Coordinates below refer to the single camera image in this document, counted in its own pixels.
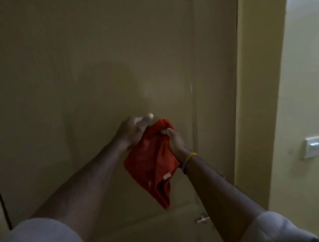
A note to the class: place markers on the person's left hand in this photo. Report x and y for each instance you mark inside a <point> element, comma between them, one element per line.
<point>130,131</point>

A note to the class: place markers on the person's right hand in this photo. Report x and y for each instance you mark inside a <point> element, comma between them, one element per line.
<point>177,147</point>

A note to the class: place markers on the red cloth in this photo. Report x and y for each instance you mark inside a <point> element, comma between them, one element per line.
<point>149,164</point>

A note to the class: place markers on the beige panel door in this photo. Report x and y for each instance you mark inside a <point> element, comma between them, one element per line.
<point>87,74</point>

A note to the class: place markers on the person's right forearm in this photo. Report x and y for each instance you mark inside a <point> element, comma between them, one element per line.
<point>219,197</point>

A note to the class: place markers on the person's left forearm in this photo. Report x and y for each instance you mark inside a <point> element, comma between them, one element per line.
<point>82,189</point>

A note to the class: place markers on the light grey shirt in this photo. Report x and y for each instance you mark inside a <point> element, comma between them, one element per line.
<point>276,229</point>

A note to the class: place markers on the white light switch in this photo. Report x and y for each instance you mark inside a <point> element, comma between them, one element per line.
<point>312,147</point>

